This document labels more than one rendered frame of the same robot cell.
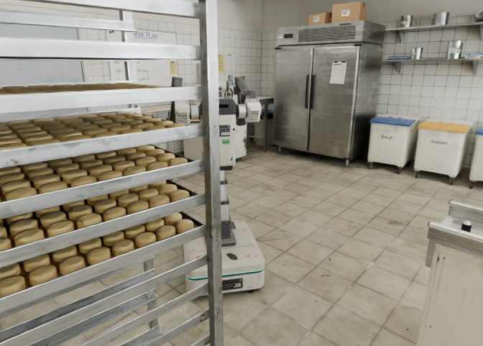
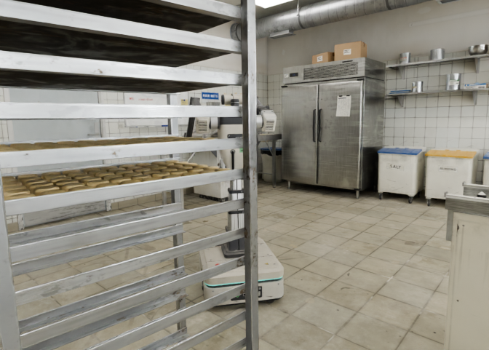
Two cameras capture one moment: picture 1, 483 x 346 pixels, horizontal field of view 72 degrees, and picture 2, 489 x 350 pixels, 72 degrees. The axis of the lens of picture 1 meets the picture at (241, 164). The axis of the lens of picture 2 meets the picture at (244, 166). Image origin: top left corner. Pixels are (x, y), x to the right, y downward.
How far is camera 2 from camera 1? 33 cm
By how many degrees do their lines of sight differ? 9
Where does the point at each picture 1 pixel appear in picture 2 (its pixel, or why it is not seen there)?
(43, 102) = (124, 28)
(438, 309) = (463, 280)
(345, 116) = (353, 148)
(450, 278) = (471, 244)
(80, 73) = not seen: hidden behind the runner
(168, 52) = (217, 8)
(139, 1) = not seen: outside the picture
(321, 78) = (327, 112)
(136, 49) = (193, 1)
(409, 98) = (414, 130)
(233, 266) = not seen: hidden behind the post
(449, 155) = (459, 181)
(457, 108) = (462, 137)
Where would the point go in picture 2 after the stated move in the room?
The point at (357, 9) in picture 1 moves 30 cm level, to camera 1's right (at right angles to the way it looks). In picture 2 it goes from (358, 48) to (378, 48)
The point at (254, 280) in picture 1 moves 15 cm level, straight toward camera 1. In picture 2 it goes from (273, 289) to (275, 301)
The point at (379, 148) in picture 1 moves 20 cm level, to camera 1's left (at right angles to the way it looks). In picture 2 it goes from (388, 178) to (375, 178)
